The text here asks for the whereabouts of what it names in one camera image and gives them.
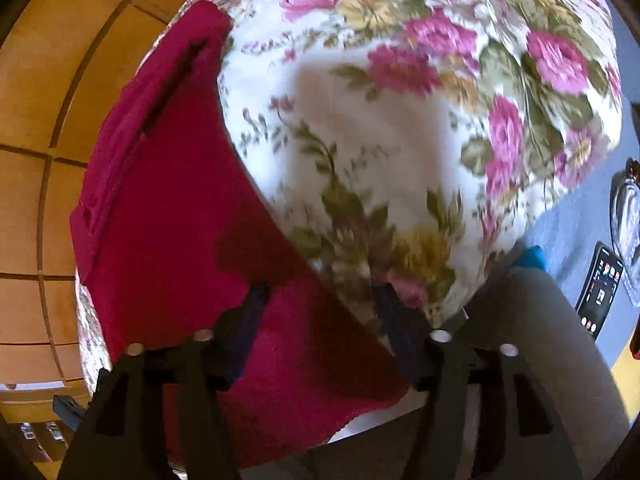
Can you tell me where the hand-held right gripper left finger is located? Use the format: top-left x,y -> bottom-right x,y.
56,280 -> 273,480

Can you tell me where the clear glass object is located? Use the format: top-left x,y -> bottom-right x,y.
610,157 -> 640,311

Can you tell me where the floral tablecloth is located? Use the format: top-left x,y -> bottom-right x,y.
75,0 -> 625,396

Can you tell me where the grey trouser leg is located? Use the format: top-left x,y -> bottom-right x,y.
240,252 -> 632,480

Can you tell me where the red cloth garment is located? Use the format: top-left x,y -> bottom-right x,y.
69,0 -> 412,470

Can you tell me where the blue object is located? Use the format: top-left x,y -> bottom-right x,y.
515,245 -> 547,273

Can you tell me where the black smartphone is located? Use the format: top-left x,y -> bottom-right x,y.
575,241 -> 625,341

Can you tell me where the black box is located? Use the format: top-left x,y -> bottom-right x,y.
52,394 -> 88,431

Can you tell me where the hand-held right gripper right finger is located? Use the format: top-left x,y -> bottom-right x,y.
375,282 -> 586,480

